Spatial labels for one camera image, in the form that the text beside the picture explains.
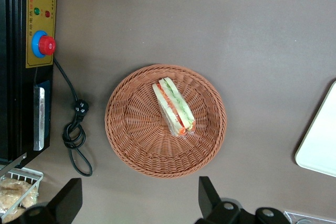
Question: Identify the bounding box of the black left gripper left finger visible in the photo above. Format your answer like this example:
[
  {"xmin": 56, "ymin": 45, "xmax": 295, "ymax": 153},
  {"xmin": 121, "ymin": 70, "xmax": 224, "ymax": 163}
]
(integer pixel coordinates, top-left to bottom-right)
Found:
[{"xmin": 15, "ymin": 177, "xmax": 83, "ymax": 224}]

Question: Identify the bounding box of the black sealing machine yellow panel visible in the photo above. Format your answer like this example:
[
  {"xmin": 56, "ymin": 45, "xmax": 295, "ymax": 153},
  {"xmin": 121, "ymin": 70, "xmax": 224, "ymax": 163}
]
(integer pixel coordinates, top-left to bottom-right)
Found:
[{"xmin": 0, "ymin": 0, "xmax": 58, "ymax": 178}]

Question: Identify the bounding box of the black power cable with plug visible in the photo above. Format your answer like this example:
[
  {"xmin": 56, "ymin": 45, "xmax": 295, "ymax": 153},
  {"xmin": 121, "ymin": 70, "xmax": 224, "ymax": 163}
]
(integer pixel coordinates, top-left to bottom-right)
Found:
[{"xmin": 53, "ymin": 57, "xmax": 93, "ymax": 177}]

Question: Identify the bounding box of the sandwich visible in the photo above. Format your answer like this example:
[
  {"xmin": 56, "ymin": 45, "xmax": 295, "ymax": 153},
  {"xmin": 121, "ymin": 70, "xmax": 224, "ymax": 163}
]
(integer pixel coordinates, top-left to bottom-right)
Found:
[{"xmin": 152, "ymin": 76, "xmax": 196, "ymax": 138}]

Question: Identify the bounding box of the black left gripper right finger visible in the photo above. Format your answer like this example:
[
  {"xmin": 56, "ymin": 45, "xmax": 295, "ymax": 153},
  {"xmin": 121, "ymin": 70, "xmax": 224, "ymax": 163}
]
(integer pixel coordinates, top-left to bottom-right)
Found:
[{"xmin": 195, "ymin": 176, "xmax": 256, "ymax": 224}]

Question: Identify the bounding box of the round brown wicker basket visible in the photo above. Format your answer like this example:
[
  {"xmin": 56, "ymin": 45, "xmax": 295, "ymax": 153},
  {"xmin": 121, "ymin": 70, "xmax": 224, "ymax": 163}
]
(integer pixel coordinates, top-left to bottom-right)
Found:
[{"xmin": 104, "ymin": 63, "xmax": 228, "ymax": 179}]

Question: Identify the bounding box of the rice cracker package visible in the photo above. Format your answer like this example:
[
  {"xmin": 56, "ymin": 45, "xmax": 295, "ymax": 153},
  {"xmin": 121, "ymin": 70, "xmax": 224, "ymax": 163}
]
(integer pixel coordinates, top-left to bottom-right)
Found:
[
  {"xmin": 0, "ymin": 206, "xmax": 26, "ymax": 224},
  {"xmin": 0, "ymin": 177, "xmax": 35, "ymax": 196},
  {"xmin": 0, "ymin": 191, "xmax": 40, "ymax": 210}
]

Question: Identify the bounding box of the cream plastic tray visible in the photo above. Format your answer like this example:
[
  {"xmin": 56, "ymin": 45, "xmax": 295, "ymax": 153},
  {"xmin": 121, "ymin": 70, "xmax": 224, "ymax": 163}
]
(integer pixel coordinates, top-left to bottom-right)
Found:
[{"xmin": 294, "ymin": 80, "xmax": 336, "ymax": 178}]

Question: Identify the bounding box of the white wire rack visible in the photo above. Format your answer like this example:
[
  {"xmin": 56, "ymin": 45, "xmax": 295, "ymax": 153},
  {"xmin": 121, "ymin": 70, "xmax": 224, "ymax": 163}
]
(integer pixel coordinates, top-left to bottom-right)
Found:
[{"xmin": 0, "ymin": 167, "xmax": 44, "ymax": 222}]

